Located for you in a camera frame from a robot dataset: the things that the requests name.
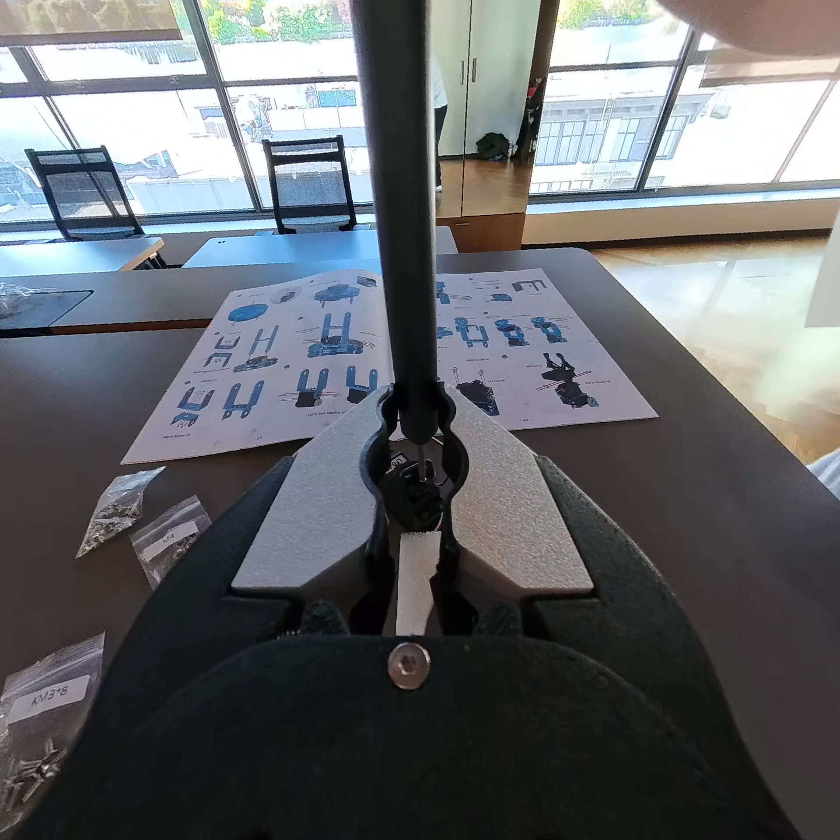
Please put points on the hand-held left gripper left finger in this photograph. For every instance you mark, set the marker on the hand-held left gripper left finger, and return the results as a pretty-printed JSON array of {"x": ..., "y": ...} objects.
[{"x": 308, "y": 525}]

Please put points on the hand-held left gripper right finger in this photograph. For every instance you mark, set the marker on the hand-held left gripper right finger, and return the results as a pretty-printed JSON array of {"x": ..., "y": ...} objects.
[{"x": 518, "y": 525}]

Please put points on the black servo motor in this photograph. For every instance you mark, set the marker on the black servo motor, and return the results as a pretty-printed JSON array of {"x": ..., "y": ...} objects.
[{"x": 413, "y": 508}]

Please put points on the black screwdriver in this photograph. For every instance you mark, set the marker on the black screwdriver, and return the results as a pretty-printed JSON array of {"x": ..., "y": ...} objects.
[{"x": 400, "y": 197}]

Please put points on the person's right forearm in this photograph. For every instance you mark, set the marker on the person's right forearm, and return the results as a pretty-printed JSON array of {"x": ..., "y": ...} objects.
[{"x": 754, "y": 19}]

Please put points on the adjoining dark desk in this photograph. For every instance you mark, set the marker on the adjoining dark desk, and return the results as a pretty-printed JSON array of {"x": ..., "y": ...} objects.
[{"x": 164, "y": 295}]

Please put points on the assembly instruction sheet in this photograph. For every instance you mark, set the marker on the assembly instruction sheet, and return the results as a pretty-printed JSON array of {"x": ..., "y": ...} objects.
[{"x": 275, "y": 394}]

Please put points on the clear screw bag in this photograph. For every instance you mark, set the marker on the clear screw bag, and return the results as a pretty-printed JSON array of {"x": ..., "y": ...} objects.
[
  {"x": 167, "y": 538},
  {"x": 46, "y": 695},
  {"x": 118, "y": 508}
]

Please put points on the light grey table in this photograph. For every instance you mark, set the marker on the light grey table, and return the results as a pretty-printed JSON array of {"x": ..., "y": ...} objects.
[
  {"x": 295, "y": 248},
  {"x": 65, "y": 253}
]

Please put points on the person's light clothing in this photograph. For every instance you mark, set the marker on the person's light clothing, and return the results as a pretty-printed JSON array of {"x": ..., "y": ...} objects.
[{"x": 828, "y": 482}]

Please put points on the black mesh chair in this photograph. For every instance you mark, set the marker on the black mesh chair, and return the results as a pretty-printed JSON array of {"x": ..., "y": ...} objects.
[
  {"x": 85, "y": 190},
  {"x": 308, "y": 184}
]

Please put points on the crumpled clear plastic bag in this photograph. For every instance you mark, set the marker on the crumpled clear plastic bag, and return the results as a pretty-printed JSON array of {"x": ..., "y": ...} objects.
[{"x": 16, "y": 298}]

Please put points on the black bag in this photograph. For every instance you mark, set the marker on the black bag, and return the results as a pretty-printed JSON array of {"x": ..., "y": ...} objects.
[{"x": 493, "y": 148}]

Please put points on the white cabinet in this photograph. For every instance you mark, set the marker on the white cabinet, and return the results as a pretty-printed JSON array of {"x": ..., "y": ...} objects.
[{"x": 485, "y": 65}]

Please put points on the beige roller blind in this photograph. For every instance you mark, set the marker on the beige roller blind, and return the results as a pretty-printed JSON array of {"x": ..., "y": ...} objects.
[
  {"x": 768, "y": 65},
  {"x": 85, "y": 16}
]

